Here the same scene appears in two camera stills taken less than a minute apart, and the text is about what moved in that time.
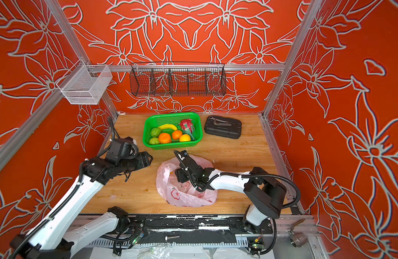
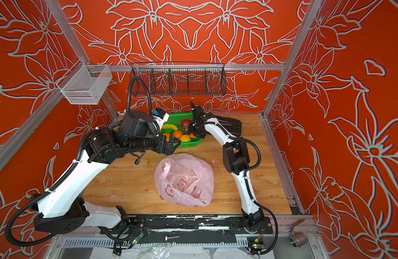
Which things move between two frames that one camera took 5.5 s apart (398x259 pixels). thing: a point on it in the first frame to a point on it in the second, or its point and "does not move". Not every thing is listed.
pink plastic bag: (183, 193) does not move
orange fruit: (177, 134) does not move
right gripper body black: (182, 177) to (196, 130)
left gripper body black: (141, 161) to (152, 141)
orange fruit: (164, 138) does not move
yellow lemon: (184, 137) does not move
